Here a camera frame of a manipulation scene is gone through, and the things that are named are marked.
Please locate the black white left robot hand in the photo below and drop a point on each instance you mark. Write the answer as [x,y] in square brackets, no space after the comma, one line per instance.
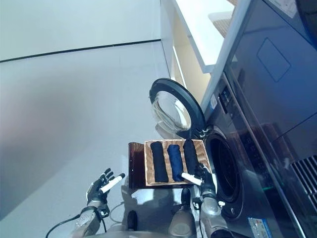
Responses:
[97,188]

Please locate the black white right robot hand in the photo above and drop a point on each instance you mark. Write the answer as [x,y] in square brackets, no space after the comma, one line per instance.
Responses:
[208,184]

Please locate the black cloth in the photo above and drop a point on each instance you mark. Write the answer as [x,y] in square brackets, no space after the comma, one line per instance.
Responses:
[159,161]
[190,156]

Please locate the blue cloth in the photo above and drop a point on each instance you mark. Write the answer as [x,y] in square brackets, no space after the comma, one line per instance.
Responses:
[175,161]

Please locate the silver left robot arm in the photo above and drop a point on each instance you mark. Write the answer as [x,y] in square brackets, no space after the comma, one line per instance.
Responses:
[85,219]

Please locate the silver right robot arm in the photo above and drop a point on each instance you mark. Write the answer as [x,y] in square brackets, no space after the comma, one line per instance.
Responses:
[210,208]

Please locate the large woven wicker basket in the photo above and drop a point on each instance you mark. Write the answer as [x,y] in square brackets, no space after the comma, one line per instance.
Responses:
[201,153]

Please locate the silver right robot leg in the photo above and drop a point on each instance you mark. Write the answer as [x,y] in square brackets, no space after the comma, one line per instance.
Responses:
[182,220]

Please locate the blue QR code sticker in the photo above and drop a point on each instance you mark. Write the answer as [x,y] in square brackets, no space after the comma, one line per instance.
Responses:
[258,228]

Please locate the round glass washer door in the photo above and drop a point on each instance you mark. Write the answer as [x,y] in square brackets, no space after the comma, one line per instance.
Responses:
[195,106]

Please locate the blue white corner sticker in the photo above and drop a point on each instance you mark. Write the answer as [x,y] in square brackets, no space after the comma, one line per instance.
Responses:
[213,101]

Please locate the white counter cabinet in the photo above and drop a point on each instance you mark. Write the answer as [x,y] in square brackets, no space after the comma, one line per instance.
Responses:
[198,29]

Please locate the small wicker basket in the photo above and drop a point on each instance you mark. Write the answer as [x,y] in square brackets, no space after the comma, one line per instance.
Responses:
[223,23]

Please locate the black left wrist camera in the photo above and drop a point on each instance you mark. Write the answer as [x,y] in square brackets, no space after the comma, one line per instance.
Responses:
[104,211]

